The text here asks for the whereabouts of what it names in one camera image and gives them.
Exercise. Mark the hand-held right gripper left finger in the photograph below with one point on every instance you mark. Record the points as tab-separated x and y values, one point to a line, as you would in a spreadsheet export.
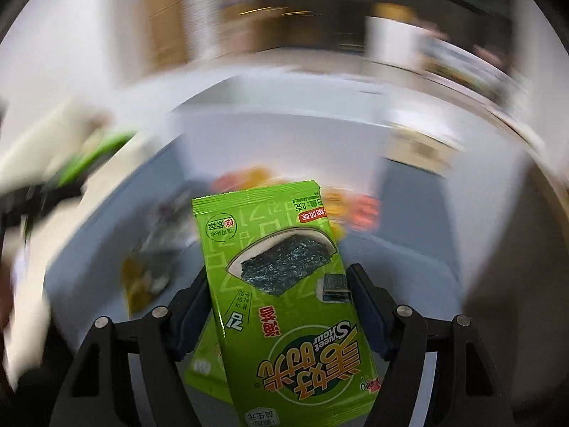
190	318

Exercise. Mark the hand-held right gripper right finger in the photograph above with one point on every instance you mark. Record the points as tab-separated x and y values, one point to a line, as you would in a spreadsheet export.
365	304

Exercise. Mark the green seaweed snack packet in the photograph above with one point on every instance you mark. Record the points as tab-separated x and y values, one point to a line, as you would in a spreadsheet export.
275	320
208	367

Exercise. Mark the yellow and dark snack packet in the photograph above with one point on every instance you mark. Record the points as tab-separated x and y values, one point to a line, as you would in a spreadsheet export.
142	278

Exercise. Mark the blue table cloth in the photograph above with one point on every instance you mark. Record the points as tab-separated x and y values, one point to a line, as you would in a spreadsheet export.
418	249

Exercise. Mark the red snack packet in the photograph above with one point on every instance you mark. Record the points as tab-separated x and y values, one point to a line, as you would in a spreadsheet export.
363	212

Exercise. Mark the orange snack packet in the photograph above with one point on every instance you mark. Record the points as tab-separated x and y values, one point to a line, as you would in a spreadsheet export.
249	179

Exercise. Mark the white foam board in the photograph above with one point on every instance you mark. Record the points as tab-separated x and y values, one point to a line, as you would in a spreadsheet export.
311	142

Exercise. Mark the large cardboard box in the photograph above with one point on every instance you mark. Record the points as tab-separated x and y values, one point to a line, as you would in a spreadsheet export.
169	26

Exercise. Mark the printed landscape box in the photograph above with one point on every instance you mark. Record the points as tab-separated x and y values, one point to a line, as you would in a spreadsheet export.
466	69

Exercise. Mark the white foam box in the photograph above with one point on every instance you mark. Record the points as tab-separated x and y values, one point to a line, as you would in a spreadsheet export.
395	40

